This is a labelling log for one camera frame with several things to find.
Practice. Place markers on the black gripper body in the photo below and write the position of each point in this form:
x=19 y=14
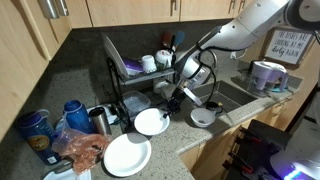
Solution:
x=178 y=96

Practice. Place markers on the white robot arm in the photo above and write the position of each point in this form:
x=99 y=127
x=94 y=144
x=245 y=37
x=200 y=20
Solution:
x=253 y=23

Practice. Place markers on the small white ceramic bowl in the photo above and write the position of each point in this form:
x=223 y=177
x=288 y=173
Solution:
x=200 y=115

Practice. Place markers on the purple bowl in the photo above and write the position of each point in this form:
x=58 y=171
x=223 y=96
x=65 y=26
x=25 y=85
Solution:
x=133 y=65

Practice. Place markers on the large white plate in rack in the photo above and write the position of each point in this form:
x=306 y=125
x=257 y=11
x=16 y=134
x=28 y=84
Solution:
x=115 y=56

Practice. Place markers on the small white container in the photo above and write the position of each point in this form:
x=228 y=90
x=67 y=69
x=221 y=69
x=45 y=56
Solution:
x=160 y=86

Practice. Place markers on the clear plastic container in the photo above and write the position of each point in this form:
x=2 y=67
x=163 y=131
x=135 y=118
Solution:
x=136 y=101

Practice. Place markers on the white mug with print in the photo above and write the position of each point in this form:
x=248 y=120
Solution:
x=163 y=58

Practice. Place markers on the plain white mug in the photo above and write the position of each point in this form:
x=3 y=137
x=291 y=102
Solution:
x=148 y=63

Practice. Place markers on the stainless steel sink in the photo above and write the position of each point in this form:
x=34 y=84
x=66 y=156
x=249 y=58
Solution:
x=230 y=95

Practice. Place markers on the wooden lower cabinets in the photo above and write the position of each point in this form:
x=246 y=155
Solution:
x=206 y=150

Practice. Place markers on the steel kitchen faucet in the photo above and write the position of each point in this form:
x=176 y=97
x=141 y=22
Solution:
x=217 y=60

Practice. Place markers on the black spatula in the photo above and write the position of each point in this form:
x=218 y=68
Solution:
x=172 y=42

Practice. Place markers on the blue spatula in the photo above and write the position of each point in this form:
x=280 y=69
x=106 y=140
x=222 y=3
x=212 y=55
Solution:
x=179 y=37

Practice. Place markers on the red spatula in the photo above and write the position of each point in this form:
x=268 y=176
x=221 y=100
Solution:
x=166 y=38

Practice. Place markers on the stainless steel tumbler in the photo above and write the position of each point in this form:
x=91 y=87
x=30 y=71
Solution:
x=100 y=121

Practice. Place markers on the plain blue water bottle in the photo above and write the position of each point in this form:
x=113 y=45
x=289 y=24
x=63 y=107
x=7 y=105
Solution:
x=78 y=118

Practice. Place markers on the plastic bag with orange contents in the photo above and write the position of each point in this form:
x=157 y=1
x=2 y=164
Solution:
x=83 y=148

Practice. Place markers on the purple water filter pitcher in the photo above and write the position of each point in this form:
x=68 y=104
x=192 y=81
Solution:
x=266 y=75

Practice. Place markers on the black robot stand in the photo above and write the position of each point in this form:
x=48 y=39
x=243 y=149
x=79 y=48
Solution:
x=263 y=133

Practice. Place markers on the teal round dish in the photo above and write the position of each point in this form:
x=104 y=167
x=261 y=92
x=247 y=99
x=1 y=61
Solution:
x=281 y=89

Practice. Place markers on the framed text sign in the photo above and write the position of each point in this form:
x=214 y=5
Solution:
x=288 y=45

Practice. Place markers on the blue bottle with sticker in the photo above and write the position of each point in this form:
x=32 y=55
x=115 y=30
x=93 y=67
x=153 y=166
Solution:
x=38 y=140

